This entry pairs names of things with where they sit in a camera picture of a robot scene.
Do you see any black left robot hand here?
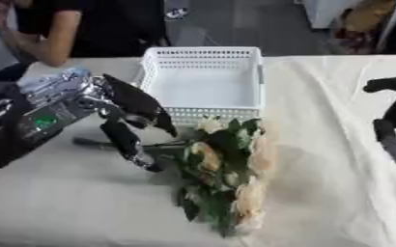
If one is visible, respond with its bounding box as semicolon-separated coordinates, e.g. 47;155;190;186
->
91;73;180;173

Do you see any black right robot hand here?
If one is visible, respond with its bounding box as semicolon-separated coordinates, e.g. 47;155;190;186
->
361;75;396;173

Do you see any white perforated plastic basket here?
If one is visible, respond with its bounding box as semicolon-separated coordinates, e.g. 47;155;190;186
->
131;46;266;127

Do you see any person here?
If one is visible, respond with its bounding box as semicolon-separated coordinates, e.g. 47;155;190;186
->
0;0;170;82

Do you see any black and white shoe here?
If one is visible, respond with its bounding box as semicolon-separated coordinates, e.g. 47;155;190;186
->
164;7;190;21

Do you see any yellow and red bag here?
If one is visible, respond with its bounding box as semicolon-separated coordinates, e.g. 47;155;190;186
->
331;0;396;52

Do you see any artificial flower bouquet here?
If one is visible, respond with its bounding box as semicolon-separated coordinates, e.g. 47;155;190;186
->
71;115;278;238

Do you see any white cabinet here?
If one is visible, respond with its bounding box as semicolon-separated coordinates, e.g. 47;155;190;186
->
299;0;367;30

